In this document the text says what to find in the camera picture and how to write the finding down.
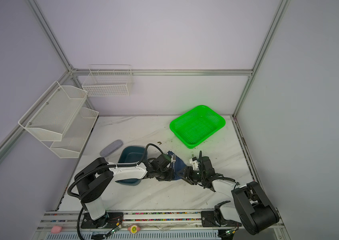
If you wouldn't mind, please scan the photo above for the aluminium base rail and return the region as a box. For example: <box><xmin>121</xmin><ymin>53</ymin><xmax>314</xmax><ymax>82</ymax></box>
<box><xmin>32</xmin><ymin>210</ymin><xmax>290</xmax><ymax>240</ymax></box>

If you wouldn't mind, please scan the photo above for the pink small toy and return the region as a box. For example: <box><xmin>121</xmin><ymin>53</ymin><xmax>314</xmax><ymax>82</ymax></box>
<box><xmin>51</xmin><ymin>226</ymin><xmax>62</xmax><ymax>234</ymax></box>

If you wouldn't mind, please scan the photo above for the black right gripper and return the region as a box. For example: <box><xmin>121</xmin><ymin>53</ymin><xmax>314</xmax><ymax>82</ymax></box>
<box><xmin>176</xmin><ymin>166</ymin><xmax>206</xmax><ymax>184</ymax></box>

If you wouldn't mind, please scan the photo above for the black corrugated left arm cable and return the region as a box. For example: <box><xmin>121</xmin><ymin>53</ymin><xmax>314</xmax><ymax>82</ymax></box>
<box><xmin>67</xmin><ymin>143</ymin><xmax>166</xmax><ymax>240</ymax></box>

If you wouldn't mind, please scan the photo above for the green perforated plastic basket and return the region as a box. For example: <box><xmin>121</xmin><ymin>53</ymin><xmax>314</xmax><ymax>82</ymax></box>
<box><xmin>169</xmin><ymin>105</ymin><xmax>226</xmax><ymax>149</ymax></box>

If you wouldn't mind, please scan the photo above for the grey oval stone pad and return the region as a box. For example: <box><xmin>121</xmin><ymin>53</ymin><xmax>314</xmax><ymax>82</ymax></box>
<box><xmin>100</xmin><ymin>140</ymin><xmax>124</xmax><ymax>158</ymax></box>

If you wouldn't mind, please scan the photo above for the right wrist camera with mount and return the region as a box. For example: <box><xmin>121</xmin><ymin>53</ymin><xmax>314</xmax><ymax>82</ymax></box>
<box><xmin>189</xmin><ymin>156</ymin><xmax>212</xmax><ymax>171</ymax></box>

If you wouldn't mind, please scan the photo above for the pink green round toy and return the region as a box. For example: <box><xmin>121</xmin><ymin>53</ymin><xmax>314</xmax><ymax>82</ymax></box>
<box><xmin>128</xmin><ymin>225</ymin><xmax>141</xmax><ymax>234</ymax></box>

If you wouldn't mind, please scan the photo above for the teal plastic utensil tray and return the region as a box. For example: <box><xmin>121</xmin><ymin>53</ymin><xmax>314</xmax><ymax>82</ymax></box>
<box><xmin>117</xmin><ymin>146</ymin><xmax>147</xmax><ymax>186</ymax></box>

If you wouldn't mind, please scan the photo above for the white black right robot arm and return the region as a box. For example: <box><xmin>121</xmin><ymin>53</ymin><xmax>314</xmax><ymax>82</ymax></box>
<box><xmin>175</xmin><ymin>164</ymin><xmax>280</xmax><ymax>235</ymax></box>

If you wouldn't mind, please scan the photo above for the white mesh two-tier shelf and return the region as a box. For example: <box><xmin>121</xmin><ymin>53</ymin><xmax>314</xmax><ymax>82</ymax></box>
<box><xmin>18</xmin><ymin>82</ymin><xmax>99</xmax><ymax>159</ymax></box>

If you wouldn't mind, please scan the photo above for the dark blue paper napkin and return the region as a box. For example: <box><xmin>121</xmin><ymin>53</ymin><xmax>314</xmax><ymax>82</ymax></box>
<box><xmin>167</xmin><ymin>151</ymin><xmax>186</xmax><ymax>181</ymax></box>

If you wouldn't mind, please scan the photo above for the white wire wall basket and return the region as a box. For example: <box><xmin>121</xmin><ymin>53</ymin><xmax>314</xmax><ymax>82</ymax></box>
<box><xmin>82</xmin><ymin>65</ymin><xmax>135</xmax><ymax>97</ymax></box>

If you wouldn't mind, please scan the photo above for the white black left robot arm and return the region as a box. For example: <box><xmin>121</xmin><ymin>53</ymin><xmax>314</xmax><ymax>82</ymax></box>
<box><xmin>67</xmin><ymin>154</ymin><xmax>175</xmax><ymax>221</ymax></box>

